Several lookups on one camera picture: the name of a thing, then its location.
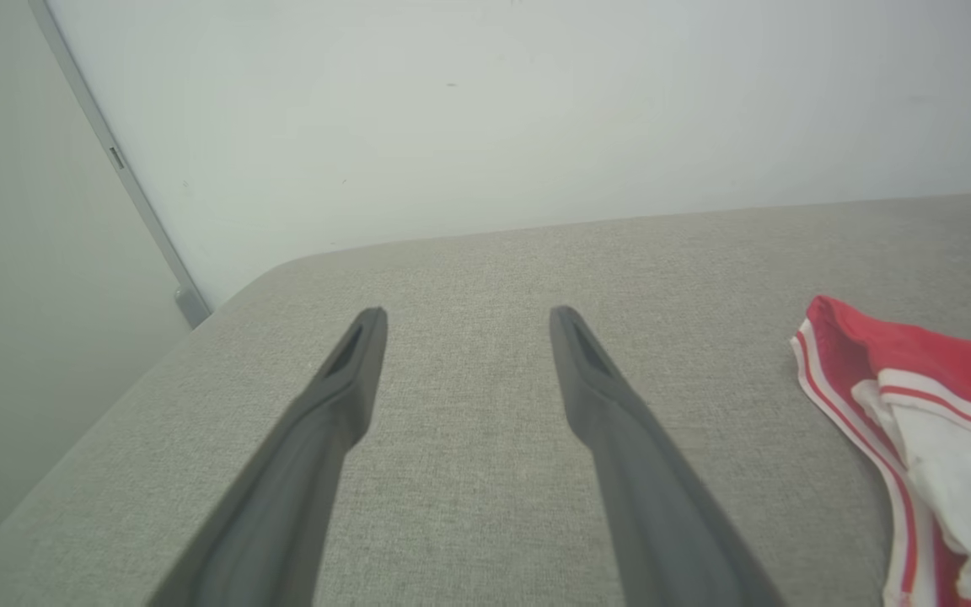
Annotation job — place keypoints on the grey metal corner pipe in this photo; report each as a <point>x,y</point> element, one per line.
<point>148,211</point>

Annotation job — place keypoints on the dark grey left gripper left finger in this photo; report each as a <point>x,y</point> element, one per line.
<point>300,489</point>

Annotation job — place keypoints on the red and white basketball jersey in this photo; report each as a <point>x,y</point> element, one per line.
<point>941,371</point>

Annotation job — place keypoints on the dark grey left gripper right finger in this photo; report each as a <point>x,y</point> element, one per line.
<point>654,506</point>

